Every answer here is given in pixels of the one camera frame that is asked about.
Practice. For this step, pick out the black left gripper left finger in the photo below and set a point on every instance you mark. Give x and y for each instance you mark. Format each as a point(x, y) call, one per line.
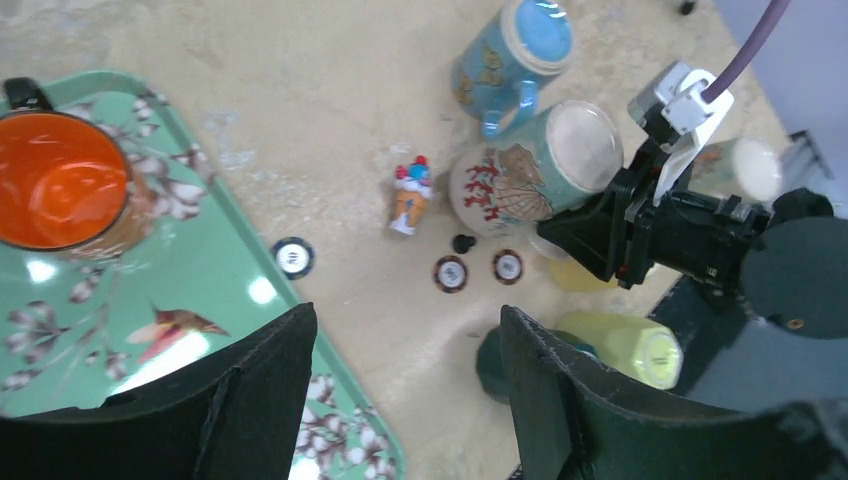
point(234, 414)

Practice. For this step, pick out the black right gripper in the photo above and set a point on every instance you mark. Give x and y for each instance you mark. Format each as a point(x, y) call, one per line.
point(624, 234)

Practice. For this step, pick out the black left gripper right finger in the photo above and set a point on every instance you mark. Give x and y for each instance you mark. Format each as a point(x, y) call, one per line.
point(576, 418)

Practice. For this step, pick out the teal seashell mug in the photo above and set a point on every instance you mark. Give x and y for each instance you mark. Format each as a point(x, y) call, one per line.
point(552, 163)

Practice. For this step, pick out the light green hexagonal mug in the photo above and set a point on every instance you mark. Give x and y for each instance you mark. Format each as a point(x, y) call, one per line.
point(634, 345)

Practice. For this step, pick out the cream coral mug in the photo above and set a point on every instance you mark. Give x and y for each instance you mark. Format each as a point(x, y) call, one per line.
point(745, 167)

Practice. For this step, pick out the blue mug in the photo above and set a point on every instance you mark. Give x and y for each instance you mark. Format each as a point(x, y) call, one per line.
point(498, 78)

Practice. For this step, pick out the green floral tray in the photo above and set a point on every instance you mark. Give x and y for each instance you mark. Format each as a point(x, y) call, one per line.
point(74, 333)

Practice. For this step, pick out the orange mug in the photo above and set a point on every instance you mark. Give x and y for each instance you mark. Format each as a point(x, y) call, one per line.
point(67, 188)

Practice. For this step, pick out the yellow mug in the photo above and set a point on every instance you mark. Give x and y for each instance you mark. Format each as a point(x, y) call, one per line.
point(571, 276)

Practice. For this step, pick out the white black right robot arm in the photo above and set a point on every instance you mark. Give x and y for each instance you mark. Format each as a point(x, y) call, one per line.
point(786, 264)

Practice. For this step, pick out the dark green mug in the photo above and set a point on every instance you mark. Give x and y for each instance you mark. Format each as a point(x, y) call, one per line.
point(489, 362)

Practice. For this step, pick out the orange poker chip right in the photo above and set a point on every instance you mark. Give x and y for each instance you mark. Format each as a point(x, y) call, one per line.
point(507, 266)

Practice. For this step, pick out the orange poker chip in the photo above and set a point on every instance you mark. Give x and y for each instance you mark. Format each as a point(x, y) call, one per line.
point(507, 266)
point(450, 274)

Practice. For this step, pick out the orange poker chip left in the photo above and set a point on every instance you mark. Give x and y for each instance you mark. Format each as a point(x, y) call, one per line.
point(450, 274)

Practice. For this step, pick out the blue poker chip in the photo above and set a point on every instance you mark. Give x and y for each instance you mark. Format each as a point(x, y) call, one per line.
point(294, 256)

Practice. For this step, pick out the ice cream cone toy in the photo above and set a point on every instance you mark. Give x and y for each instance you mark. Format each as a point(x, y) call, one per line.
point(413, 184)

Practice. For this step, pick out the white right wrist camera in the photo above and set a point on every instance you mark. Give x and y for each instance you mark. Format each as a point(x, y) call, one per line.
point(673, 110)

